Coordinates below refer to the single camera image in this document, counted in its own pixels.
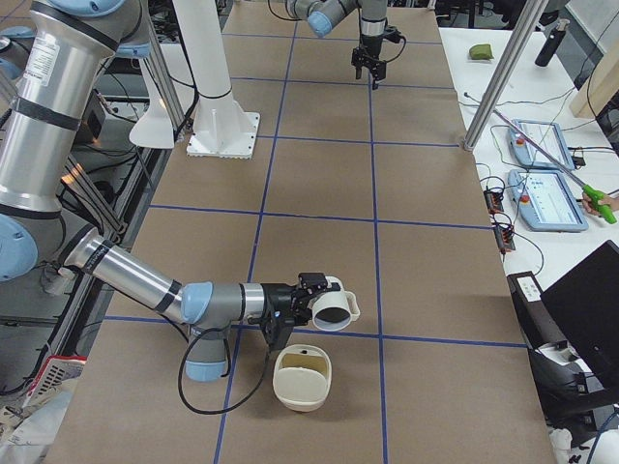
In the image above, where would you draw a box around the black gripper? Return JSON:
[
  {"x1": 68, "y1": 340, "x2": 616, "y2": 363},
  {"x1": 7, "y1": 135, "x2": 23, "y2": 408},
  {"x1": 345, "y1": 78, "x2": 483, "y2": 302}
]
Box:
[
  {"x1": 351, "y1": 46, "x2": 387, "y2": 90},
  {"x1": 260, "y1": 273, "x2": 341, "y2": 352}
]

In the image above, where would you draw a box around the white plastic mug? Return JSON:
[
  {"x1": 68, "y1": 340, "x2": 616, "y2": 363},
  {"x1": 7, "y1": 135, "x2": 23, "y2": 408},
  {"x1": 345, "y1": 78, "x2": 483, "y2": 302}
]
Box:
[{"x1": 309, "y1": 276, "x2": 361, "y2": 332}]

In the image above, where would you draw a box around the person hand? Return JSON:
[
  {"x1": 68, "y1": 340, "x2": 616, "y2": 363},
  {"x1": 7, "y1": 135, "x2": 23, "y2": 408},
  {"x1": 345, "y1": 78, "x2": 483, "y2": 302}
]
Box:
[{"x1": 582, "y1": 192, "x2": 619, "y2": 217}]

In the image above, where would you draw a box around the cream plastic basket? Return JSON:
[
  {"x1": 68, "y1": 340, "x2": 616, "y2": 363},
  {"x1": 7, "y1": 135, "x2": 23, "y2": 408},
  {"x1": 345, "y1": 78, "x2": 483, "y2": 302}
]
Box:
[{"x1": 272, "y1": 344, "x2": 333, "y2": 413}]

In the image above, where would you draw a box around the green cloth pad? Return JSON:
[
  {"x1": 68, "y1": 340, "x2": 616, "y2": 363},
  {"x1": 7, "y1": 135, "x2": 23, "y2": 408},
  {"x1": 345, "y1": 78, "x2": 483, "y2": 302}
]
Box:
[{"x1": 468, "y1": 43, "x2": 494, "y2": 61}]

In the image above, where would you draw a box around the upper orange connector block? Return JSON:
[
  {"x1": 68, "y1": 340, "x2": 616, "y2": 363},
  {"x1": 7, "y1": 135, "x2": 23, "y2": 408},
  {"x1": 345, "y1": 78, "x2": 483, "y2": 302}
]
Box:
[{"x1": 484, "y1": 188, "x2": 504, "y2": 215}]

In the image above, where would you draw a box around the orange connector block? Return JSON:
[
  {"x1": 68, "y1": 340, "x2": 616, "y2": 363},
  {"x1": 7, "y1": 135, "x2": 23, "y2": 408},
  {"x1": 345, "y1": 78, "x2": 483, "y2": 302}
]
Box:
[
  {"x1": 492, "y1": 222, "x2": 516, "y2": 255},
  {"x1": 484, "y1": 188, "x2": 504, "y2": 215}
]

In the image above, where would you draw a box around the black water bottle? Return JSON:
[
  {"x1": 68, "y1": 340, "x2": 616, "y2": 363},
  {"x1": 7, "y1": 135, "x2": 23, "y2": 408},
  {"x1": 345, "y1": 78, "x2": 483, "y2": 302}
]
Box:
[{"x1": 535, "y1": 18, "x2": 570, "y2": 67}]

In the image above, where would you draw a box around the upper teach pendant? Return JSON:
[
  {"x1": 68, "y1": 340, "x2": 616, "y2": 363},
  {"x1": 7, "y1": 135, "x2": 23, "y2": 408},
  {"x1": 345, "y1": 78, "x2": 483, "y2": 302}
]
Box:
[{"x1": 508, "y1": 119, "x2": 575, "y2": 171}]

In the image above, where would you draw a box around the teach pendant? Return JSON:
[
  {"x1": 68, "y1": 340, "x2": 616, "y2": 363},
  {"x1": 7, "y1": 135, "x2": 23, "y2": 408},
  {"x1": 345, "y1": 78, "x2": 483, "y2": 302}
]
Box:
[
  {"x1": 508, "y1": 119, "x2": 575, "y2": 171},
  {"x1": 507, "y1": 169, "x2": 588, "y2": 233}
]

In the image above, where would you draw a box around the lower orange connector block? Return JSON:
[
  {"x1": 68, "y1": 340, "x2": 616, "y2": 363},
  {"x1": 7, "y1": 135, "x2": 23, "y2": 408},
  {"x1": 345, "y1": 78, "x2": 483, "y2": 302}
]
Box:
[{"x1": 492, "y1": 222, "x2": 516, "y2": 255}]

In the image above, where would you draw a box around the lower teach pendant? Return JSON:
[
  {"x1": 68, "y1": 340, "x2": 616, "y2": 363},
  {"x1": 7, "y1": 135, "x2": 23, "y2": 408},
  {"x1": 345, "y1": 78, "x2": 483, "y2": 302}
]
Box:
[{"x1": 507, "y1": 169, "x2": 588, "y2": 233}]

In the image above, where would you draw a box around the black power adapter box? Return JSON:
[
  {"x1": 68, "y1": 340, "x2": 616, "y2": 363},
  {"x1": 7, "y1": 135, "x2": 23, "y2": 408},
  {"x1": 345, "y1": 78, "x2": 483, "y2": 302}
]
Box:
[{"x1": 74, "y1": 92, "x2": 105, "y2": 144}]

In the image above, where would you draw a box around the black laptop monitor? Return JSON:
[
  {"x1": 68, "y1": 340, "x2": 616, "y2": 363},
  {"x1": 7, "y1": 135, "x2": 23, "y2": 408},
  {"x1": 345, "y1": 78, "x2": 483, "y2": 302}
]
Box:
[{"x1": 542, "y1": 240, "x2": 618, "y2": 388}]

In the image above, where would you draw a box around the aluminium frame post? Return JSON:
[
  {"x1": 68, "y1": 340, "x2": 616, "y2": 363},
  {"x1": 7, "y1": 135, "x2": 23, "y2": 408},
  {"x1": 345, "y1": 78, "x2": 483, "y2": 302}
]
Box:
[{"x1": 462, "y1": 0, "x2": 548, "y2": 152}]

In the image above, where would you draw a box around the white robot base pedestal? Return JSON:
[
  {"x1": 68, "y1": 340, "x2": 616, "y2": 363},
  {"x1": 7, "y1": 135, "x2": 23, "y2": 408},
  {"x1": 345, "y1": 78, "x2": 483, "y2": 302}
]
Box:
[{"x1": 128, "y1": 0, "x2": 261, "y2": 160}]

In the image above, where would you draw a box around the green handled reacher stick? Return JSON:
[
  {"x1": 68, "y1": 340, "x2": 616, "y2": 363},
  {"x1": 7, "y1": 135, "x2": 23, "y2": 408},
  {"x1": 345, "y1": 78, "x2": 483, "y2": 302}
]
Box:
[{"x1": 492, "y1": 109, "x2": 617, "y2": 224}]

